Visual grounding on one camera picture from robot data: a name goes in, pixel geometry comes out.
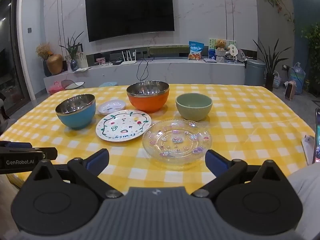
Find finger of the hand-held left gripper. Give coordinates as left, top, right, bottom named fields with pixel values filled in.
left=0, top=141, right=32, bottom=149
left=0, top=147, right=58, bottom=159

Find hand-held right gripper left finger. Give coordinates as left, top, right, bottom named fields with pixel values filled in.
left=27, top=148, right=123, bottom=198

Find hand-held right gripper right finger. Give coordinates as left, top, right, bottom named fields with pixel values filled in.
left=192, top=149, right=288, bottom=198

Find painted white plate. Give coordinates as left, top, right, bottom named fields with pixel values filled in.
left=95, top=110, right=152, bottom=142

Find clear glass plate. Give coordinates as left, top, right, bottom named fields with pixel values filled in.
left=142, top=120, right=213, bottom=165

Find blue steel bowl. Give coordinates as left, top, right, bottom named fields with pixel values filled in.
left=55, top=94, right=96, bottom=130

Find green ceramic bowl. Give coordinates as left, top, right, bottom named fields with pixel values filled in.
left=175, top=93, right=213, bottom=122

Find small white dish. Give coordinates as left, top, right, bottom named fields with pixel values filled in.
left=97, top=99, right=126, bottom=116

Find orange steel bowl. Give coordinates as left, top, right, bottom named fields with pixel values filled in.
left=126, top=80, right=170, bottom=113

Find yellow checked tablecloth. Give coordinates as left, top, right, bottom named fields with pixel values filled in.
left=0, top=84, right=316, bottom=195

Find pink plastic basket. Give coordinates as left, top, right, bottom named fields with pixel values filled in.
left=48, top=81, right=63, bottom=95

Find gold vase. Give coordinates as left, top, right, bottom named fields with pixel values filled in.
left=46, top=54, right=63, bottom=75

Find glass sliding door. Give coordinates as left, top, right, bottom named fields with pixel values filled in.
left=0, top=0, right=32, bottom=115

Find white phone stand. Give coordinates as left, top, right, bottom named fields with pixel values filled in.
left=301, top=135, right=315, bottom=160

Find white marble TV cabinet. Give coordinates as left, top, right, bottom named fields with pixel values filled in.
left=44, top=45, right=247, bottom=95

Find grey trash bin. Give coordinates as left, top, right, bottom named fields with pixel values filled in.
left=244, top=59, right=266, bottom=86

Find long-leaf potted plant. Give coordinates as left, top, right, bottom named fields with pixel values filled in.
left=252, top=39, right=292, bottom=92

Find dried flower bunch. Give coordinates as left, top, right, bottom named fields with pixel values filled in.
left=36, top=42, right=53, bottom=60

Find woven basket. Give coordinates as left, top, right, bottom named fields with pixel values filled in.
left=272, top=71, right=282, bottom=88

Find photo cards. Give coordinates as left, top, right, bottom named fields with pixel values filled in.
left=75, top=51, right=92, bottom=72

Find small space heater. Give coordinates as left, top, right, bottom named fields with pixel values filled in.
left=284, top=81, right=296, bottom=101

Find white fabric pot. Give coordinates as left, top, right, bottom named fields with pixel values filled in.
left=215, top=49, right=227, bottom=63

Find white router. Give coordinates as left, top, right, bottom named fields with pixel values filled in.
left=120, top=50, right=137, bottom=65

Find smartphone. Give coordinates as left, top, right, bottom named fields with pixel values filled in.
left=312, top=107, right=320, bottom=165

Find blue snack bag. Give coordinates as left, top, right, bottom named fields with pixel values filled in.
left=188, top=41, right=205, bottom=61

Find green leafy plant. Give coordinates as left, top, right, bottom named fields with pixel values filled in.
left=59, top=31, right=84, bottom=60

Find brown teddy bear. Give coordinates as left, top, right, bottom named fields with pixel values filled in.
left=214, top=39, right=230, bottom=52

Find blue water jug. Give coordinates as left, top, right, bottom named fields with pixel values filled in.
left=289, top=62, right=306, bottom=95

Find bushy green plant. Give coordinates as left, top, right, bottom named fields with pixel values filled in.
left=301, top=24, right=320, bottom=93

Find hanging vine plant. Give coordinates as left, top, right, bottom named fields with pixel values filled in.
left=261, top=0, right=295, bottom=30

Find black cable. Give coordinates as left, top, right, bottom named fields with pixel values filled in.
left=136, top=55, right=154, bottom=80

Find black wall television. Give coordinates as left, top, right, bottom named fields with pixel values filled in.
left=85, top=0, right=175, bottom=43

